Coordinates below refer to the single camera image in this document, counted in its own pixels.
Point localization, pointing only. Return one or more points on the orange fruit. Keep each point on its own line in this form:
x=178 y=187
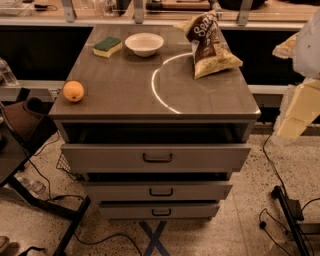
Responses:
x=73 y=91

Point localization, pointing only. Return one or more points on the plastic bottle on floor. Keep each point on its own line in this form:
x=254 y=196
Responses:
x=35 y=187

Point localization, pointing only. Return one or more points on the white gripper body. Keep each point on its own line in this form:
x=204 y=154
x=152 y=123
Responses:
x=308 y=53

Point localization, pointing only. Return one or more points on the brown chip bag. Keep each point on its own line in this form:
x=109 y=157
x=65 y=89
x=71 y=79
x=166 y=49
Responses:
x=209 y=55

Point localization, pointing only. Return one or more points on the brown chair seat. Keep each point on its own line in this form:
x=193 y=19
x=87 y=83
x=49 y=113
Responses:
x=26 y=119

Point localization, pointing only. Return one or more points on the clear plastic bottle on shelf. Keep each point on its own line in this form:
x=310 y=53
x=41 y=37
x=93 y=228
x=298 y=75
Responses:
x=7 y=74

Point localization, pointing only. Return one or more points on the black stand with cables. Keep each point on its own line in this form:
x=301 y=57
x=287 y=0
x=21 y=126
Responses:
x=293 y=213

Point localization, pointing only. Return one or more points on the top drawer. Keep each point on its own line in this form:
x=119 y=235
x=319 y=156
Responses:
x=99 y=158

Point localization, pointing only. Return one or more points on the green yellow sponge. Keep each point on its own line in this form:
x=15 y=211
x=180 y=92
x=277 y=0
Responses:
x=107 y=47

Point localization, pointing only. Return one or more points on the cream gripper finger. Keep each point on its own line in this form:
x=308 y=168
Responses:
x=285 y=50
x=299 y=107

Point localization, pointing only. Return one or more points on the drawer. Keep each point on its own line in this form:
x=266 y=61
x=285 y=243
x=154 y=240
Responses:
x=158 y=191
x=159 y=211
x=99 y=158

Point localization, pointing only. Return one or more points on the black side table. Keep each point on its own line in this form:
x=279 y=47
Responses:
x=12 y=158

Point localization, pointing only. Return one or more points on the white bowl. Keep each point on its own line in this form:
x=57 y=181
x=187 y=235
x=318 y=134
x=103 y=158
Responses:
x=144 y=44

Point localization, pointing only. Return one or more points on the grey drawer cabinet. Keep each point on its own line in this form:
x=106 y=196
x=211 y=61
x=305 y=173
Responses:
x=131 y=100

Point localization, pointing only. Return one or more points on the bottom drawer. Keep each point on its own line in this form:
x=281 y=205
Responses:
x=159 y=211

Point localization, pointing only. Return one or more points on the middle drawer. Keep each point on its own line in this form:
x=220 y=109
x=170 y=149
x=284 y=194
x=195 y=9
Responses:
x=158 y=191

